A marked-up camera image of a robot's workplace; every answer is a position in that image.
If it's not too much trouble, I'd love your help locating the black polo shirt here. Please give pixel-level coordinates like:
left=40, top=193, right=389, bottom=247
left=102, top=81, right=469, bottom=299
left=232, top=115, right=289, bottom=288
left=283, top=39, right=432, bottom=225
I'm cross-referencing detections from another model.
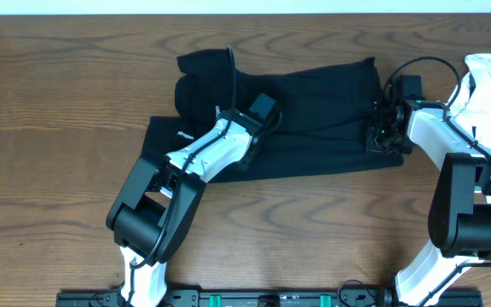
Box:
left=142, top=49, right=403, bottom=182

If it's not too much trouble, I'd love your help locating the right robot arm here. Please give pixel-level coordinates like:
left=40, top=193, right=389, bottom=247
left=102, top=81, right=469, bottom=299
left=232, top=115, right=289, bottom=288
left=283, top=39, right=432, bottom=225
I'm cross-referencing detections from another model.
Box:
left=366, top=98, right=491, bottom=306

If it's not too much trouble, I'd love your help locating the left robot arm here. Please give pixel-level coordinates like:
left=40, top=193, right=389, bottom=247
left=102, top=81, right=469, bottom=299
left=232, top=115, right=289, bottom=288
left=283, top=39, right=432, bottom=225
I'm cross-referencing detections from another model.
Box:
left=106, top=110, right=280, bottom=306

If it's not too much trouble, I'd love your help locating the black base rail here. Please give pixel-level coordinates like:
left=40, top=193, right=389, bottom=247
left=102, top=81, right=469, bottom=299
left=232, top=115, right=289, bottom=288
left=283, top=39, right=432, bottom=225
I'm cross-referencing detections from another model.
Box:
left=55, top=279, right=484, bottom=307

